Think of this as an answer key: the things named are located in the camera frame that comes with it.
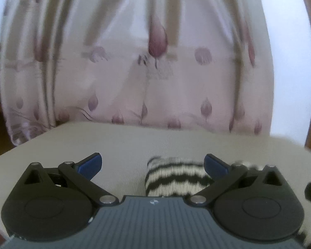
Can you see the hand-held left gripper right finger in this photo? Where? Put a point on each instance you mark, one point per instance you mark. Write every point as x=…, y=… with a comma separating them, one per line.
x=216, y=166

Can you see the pink floral curtain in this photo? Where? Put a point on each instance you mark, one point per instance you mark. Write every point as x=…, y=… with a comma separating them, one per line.
x=145, y=70

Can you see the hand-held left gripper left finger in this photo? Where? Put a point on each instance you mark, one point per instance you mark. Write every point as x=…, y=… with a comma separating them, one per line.
x=92, y=164

